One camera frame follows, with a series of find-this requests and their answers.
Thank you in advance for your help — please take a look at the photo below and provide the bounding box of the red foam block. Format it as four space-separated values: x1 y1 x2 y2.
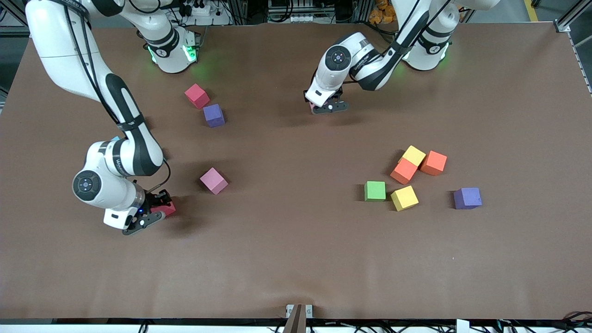
184 83 210 110
150 202 177 218

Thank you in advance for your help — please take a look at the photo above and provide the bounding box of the green foam block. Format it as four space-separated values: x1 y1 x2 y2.
364 180 387 203

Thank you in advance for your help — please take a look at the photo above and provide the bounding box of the dark equipment rack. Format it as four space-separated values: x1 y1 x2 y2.
266 0 361 24

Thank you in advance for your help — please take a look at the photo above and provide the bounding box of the bag of orange fruits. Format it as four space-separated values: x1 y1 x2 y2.
369 0 398 25

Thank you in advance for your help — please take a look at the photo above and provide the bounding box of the purple foam block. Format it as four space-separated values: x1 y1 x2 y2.
453 187 483 210
203 104 226 128

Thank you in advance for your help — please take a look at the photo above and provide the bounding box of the yellow foam block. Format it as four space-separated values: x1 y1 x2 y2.
390 185 419 212
400 145 427 168

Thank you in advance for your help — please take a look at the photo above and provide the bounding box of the orange foam block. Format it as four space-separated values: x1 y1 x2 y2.
390 158 419 185
419 150 448 177

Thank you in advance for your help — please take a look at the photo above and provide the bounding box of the large white power strip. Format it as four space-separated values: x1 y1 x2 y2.
178 0 232 26

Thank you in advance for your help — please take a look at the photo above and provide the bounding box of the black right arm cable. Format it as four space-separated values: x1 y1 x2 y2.
64 4 173 195

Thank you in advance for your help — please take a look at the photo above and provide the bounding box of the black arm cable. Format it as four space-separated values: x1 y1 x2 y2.
64 4 173 195
342 0 438 86

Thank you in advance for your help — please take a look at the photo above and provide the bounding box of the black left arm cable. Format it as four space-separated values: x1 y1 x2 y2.
342 0 438 86

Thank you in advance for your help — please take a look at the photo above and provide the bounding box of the grey bracket with brown post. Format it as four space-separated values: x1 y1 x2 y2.
283 303 314 333

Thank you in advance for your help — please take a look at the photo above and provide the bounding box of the aluminium frame profile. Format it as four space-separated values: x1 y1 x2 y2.
0 0 29 37
554 0 592 98

